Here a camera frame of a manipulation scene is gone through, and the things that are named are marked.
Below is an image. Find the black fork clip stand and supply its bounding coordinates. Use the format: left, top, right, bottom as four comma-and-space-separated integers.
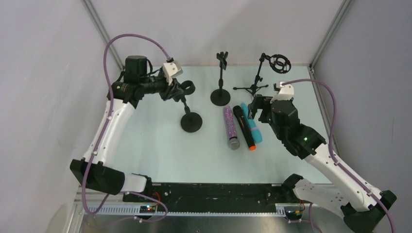
210, 51, 231, 106

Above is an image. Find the black ring clip stand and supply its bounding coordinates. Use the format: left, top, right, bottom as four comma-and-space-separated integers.
173, 80, 203, 133

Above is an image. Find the purple glitter microphone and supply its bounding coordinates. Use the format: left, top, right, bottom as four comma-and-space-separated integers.
223, 105, 240, 150

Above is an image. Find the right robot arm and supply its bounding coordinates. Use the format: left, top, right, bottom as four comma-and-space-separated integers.
248, 95, 396, 233

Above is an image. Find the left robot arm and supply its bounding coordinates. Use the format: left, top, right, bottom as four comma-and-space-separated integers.
70, 55, 183, 195

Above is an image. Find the black microphone orange end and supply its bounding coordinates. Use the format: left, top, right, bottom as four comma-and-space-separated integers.
233, 105, 256, 151

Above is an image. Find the blue microphone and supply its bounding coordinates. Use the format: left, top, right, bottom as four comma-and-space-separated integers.
240, 102, 263, 144

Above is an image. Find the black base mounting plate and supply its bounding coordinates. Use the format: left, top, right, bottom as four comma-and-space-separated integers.
143, 183, 300, 211

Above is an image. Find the right controller board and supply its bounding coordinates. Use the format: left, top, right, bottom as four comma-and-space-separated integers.
285, 210, 304, 221

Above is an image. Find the controller board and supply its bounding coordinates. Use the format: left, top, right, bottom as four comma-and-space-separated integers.
285, 210, 304, 221
139, 205, 156, 214

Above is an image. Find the left controller board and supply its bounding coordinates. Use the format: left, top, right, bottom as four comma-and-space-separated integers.
139, 205, 156, 214

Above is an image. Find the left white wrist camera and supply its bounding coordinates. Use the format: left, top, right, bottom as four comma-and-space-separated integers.
162, 61, 183, 86

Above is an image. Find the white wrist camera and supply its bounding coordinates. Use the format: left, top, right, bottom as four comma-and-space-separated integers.
271, 81, 294, 103
162, 61, 183, 86

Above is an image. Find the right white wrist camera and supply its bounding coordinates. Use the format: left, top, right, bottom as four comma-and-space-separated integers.
271, 81, 294, 103

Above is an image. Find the black tripod shock mount stand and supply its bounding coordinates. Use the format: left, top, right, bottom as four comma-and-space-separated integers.
233, 53, 292, 97

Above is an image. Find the white slotted cable duct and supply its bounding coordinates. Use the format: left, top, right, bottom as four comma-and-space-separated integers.
97, 204, 285, 217

